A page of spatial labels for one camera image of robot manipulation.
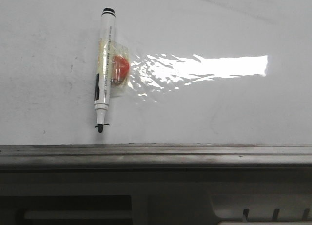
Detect white whiteboard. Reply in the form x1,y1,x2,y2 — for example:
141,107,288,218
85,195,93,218
0,0,312,145

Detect white plastic tray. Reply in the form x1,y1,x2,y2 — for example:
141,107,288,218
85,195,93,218
0,169,312,225

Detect red round magnet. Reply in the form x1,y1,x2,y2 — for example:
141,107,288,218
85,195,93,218
112,55,130,85

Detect white whiteboard marker pen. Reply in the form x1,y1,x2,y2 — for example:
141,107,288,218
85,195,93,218
94,7,116,133

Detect grey metal whiteboard frame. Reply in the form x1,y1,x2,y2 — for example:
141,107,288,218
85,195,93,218
0,144,312,171

